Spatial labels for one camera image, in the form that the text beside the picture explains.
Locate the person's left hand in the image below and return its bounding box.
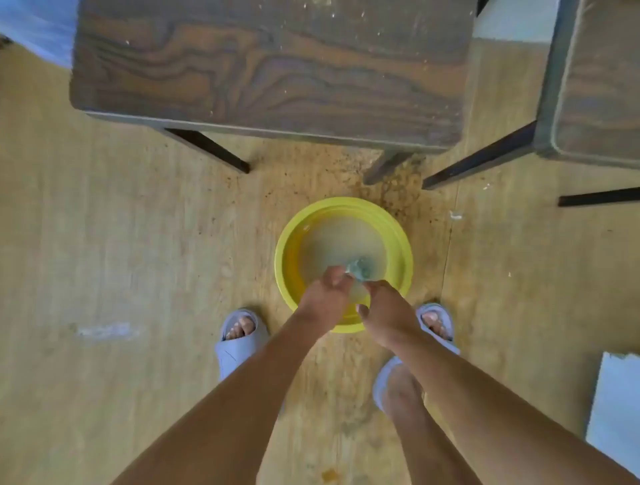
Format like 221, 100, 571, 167
295, 266, 354, 333

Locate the person's right hand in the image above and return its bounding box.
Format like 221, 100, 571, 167
356, 280, 424, 351

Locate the wet grey cloth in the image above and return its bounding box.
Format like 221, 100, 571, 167
345, 257, 374, 282

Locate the person's right forearm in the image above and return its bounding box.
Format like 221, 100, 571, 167
384, 327, 640, 485

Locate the person's left forearm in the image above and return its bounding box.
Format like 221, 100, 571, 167
111, 306, 322, 485

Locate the cloudy water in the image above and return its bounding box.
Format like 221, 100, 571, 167
298, 216, 389, 305

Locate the yellow plastic basin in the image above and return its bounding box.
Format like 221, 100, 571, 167
274, 197, 414, 334

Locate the person's right grey slipper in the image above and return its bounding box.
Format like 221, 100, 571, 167
372, 302, 461, 413

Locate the person's grey slipper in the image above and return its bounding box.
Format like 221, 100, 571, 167
215, 308, 271, 383
372, 302, 461, 413

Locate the person's left foot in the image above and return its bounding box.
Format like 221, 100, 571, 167
224, 317, 256, 341

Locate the person's left grey slipper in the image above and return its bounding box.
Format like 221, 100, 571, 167
215, 308, 271, 383

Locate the person's right leg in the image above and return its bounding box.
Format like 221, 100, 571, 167
382, 364, 484, 485

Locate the large dark wooden table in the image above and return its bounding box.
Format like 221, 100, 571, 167
69, 0, 479, 186

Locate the white board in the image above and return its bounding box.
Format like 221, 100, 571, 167
585, 352, 640, 479

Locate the pale blue cloth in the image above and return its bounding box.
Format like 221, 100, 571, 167
0, 0, 81, 69

